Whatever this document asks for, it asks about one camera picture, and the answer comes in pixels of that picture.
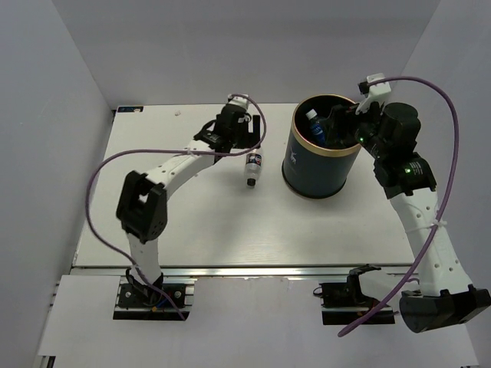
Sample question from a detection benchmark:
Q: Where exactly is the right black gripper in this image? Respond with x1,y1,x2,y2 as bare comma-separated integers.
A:
318,97,388,160

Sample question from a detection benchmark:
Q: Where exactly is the small clear bottle black cap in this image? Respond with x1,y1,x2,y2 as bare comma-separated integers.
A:
244,148,263,188

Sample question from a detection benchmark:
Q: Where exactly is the clear bottle blue label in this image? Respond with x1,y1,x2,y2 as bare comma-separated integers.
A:
305,109,329,148

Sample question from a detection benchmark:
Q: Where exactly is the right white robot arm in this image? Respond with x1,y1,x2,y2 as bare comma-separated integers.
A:
327,103,490,333

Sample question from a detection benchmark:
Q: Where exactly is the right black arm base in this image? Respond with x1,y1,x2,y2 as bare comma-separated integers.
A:
312,282,379,326

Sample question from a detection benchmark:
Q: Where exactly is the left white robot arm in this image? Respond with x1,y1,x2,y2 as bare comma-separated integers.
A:
116,97,264,306

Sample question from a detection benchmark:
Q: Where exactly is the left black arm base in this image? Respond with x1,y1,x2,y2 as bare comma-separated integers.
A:
113,269,194,322

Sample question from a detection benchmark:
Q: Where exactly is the dark blue round bin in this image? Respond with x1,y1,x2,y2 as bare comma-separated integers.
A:
282,94,361,199

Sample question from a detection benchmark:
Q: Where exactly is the black corner sticker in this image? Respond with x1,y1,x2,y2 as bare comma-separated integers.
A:
116,106,143,113

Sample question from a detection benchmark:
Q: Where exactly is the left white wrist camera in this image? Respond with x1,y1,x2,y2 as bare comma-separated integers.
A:
227,94,250,113

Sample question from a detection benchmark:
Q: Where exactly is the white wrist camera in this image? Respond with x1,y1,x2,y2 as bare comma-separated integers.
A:
227,94,250,113
355,73,391,115

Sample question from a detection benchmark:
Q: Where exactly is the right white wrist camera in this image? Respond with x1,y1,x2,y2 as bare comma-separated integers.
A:
355,73,391,115

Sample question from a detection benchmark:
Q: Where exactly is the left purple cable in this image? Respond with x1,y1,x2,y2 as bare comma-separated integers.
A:
84,93,269,321

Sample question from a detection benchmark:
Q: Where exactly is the purple cable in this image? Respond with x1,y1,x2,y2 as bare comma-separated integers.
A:
84,93,269,321
337,76,460,338

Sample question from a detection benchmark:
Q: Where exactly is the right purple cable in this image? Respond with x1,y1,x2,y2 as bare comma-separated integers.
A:
337,76,460,338

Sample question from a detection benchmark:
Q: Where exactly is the aluminium front rail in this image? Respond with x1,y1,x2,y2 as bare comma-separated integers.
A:
70,264,410,278

